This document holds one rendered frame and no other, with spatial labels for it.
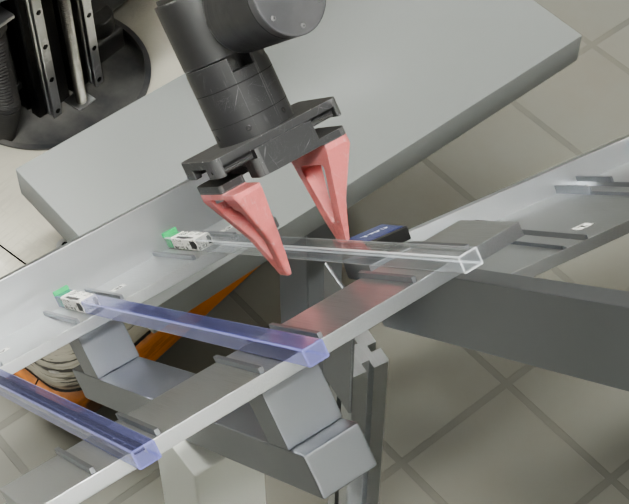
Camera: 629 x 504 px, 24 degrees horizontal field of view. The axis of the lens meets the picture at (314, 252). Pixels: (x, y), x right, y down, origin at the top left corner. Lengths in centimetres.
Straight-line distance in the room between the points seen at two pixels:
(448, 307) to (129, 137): 53
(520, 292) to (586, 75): 151
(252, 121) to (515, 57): 70
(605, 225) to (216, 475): 36
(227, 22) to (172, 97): 66
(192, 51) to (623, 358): 34
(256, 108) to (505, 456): 112
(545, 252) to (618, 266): 110
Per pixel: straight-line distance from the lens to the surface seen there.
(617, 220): 118
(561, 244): 115
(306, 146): 99
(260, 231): 99
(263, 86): 98
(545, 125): 241
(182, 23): 98
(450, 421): 204
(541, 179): 134
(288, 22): 92
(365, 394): 136
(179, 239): 126
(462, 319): 113
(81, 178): 152
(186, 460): 106
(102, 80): 209
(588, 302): 94
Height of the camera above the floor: 173
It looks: 51 degrees down
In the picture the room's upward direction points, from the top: straight up
